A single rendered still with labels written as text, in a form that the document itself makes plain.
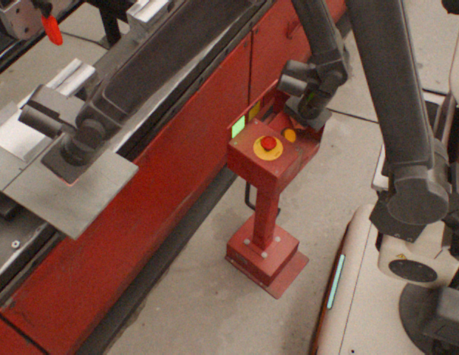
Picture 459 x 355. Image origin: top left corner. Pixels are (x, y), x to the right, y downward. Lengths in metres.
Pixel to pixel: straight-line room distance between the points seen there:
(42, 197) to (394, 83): 0.68
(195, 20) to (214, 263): 1.48
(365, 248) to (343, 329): 0.28
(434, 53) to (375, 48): 2.14
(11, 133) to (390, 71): 0.77
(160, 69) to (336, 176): 1.61
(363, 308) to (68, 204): 1.00
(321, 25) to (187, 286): 1.18
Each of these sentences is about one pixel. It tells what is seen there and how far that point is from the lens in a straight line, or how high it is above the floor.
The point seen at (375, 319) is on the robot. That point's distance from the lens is 1.73.
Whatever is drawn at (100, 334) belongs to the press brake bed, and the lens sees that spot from 1.95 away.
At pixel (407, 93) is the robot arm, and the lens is 0.66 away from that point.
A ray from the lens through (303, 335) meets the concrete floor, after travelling 1.97.
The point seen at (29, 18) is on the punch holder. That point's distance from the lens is 1.04.
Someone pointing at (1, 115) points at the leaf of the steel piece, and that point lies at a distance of 1.18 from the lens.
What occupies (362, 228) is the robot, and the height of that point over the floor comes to 0.28.
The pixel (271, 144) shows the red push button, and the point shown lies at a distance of 1.31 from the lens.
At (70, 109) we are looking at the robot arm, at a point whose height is 1.24.
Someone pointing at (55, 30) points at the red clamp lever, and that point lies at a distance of 1.04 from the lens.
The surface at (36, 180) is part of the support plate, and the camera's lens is 1.09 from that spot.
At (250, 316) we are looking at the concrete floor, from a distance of 1.97.
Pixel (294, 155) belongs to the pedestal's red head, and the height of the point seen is 0.78.
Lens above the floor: 1.89
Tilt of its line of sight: 59 degrees down
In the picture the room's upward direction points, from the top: 1 degrees clockwise
